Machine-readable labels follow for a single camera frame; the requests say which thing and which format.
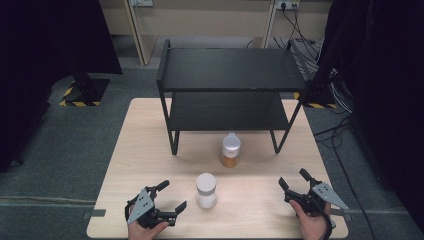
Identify grey tape patch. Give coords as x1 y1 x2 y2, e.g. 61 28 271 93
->
329 208 353 222
82 208 107 220

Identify white powder jar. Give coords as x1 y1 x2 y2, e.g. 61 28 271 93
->
195 172 218 210

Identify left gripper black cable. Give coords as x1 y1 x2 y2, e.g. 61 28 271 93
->
124 198 135 223

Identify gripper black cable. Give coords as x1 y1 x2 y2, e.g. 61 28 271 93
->
316 199 337 240
124 198 135 223

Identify black socket cables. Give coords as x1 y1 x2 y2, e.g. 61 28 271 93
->
281 3 323 63

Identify person's left hand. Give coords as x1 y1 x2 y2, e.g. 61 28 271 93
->
127 220 170 240

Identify black curtain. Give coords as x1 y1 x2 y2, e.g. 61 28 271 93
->
312 0 424 233
0 0 123 173

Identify black two-tier shelf rack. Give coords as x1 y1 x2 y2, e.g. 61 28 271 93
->
156 38 307 156

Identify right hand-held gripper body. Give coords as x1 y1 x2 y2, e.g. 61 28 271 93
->
284 181 349 216

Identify white cable bundle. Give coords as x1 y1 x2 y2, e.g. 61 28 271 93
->
329 78 355 115

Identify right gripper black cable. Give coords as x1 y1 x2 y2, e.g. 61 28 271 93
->
316 199 337 240

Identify orange spice jar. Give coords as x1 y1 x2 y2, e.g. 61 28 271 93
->
219 132 242 169

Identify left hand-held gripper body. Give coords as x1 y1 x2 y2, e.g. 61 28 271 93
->
124 186 178 230

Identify beige partition frame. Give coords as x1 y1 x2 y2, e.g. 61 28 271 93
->
123 0 278 67

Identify grey metal grid panel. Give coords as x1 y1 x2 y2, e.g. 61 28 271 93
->
287 37 324 82

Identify black floor cable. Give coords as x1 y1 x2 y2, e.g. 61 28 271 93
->
313 114 379 240

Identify person's right hand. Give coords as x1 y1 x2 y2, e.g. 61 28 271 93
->
288 199 332 240

